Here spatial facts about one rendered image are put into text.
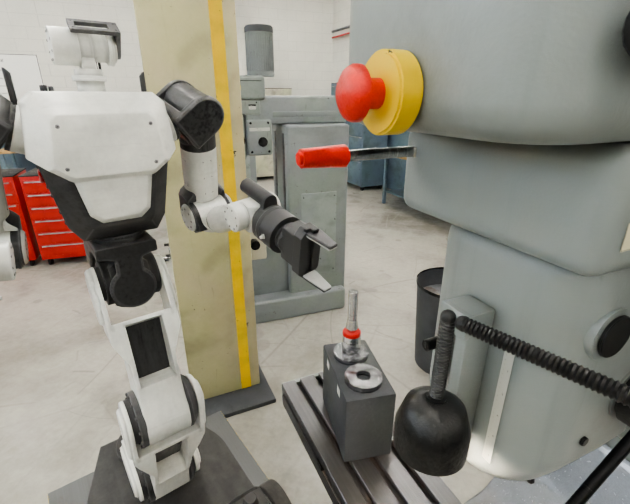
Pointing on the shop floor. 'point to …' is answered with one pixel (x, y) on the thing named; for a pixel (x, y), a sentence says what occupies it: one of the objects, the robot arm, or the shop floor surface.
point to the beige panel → (213, 69)
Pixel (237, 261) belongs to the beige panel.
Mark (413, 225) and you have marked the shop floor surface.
